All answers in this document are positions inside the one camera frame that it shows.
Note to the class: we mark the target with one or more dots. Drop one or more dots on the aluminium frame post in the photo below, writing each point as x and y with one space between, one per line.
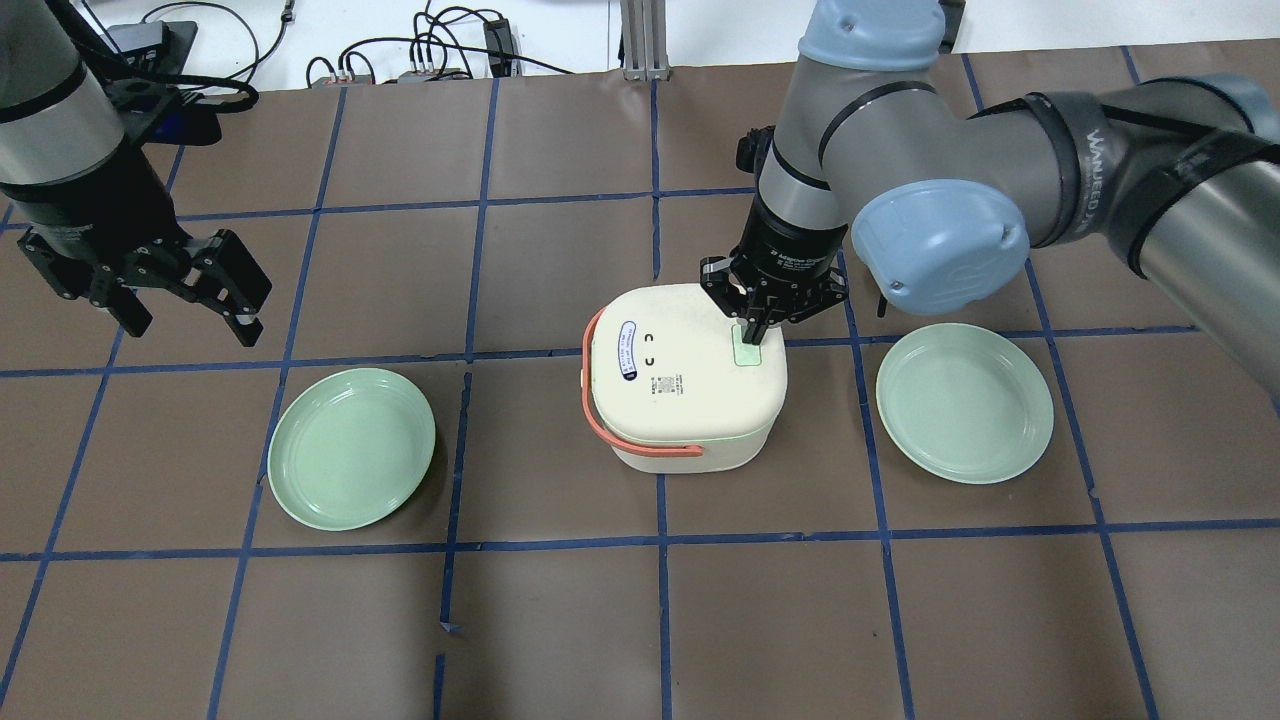
644 51

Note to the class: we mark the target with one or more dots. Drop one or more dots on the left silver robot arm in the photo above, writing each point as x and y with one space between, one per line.
75 120

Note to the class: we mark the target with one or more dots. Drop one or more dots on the green plate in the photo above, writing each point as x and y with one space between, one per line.
965 404
351 449

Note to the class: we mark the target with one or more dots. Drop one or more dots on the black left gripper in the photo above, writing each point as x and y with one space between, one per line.
88 205

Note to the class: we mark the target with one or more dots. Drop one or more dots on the green plate right side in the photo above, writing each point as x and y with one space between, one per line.
965 404

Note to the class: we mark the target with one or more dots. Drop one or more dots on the green plate left side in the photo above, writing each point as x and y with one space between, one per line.
351 449

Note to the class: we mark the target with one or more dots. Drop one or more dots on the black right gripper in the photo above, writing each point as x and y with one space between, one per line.
792 243

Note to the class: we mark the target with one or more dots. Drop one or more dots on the white rice cooker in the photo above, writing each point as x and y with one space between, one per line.
670 383

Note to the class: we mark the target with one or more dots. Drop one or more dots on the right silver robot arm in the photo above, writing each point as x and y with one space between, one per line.
1179 174

